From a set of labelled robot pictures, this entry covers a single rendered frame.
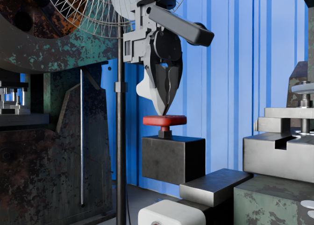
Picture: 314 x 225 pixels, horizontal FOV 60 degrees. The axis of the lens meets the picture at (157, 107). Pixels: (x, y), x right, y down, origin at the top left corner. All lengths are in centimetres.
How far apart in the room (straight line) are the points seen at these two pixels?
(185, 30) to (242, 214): 28
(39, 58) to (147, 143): 104
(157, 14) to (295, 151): 31
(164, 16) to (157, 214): 30
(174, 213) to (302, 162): 21
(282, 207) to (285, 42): 150
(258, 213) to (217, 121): 158
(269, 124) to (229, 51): 136
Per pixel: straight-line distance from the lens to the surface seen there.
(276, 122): 60
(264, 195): 40
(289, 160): 47
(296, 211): 39
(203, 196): 41
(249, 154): 49
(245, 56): 190
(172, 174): 45
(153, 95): 47
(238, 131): 190
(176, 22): 45
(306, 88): 38
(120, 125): 110
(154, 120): 45
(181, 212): 37
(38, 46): 145
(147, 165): 48
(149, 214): 37
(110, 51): 166
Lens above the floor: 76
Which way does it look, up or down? 1 degrees down
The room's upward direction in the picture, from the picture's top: straight up
